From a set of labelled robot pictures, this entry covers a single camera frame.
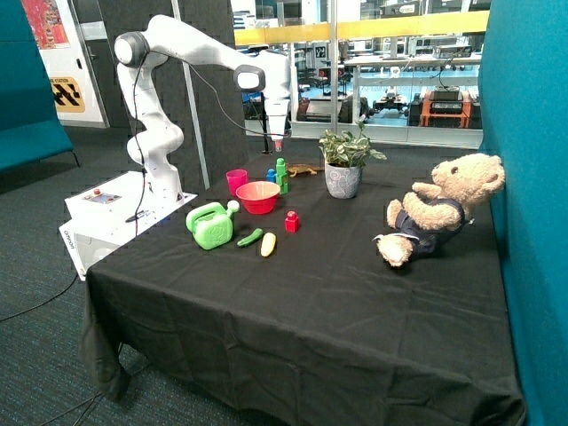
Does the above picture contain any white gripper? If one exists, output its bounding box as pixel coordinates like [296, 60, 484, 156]
[264, 99, 290, 142]

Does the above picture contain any green block with stud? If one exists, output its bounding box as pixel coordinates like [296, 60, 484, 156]
[276, 172, 288, 186]

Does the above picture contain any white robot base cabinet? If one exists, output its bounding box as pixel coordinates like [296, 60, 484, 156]
[59, 171, 195, 280]

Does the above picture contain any brown toy lizard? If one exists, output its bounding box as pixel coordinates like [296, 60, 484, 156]
[286, 163, 325, 178]

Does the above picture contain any blue block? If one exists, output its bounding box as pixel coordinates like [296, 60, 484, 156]
[266, 169, 276, 183]

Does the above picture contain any pink plastic cup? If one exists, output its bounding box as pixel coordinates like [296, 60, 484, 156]
[225, 169, 249, 196]

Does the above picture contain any potted green plant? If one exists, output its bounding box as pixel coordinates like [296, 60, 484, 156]
[319, 121, 387, 199]

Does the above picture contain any red plastic bowl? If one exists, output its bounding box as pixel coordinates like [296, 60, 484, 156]
[236, 181, 280, 215]

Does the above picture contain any red block with stud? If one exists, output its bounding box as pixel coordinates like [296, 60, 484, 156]
[285, 210, 300, 233]

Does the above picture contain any green toy cucumber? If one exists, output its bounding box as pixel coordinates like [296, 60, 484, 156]
[237, 228, 264, 248]

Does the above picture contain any green toy watering can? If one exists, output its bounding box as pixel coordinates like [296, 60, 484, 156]
[185, 201, 240, 250]

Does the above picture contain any yellow toy corn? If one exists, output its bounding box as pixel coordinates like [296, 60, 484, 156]
[260, 233, 277, 257]

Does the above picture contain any brown teddy bear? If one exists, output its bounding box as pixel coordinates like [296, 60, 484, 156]
[375, 154, 506, 267]

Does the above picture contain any black tablecloth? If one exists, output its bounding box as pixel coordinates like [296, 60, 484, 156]
[79, 162, 526, 425]

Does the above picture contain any teal bench seat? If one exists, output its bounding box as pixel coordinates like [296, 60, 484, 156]
[0, 0, 74, 171]

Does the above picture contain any teal partition panel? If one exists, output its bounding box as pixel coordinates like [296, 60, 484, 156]
[478, 1, 567, 425]

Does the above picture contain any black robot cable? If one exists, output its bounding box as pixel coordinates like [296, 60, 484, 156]
[125, 48, 292, 236]

